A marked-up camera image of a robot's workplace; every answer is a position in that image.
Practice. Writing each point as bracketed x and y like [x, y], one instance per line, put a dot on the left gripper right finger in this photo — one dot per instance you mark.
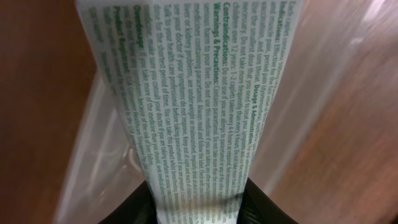
[258, 208]

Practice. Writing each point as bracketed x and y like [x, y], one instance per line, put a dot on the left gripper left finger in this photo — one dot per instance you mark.
[138, 208]

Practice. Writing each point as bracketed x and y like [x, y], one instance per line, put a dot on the white green medicine box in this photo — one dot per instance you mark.
[194, 81]

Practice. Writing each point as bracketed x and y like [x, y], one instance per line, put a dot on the clear plastic container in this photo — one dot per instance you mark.
[328, 153]

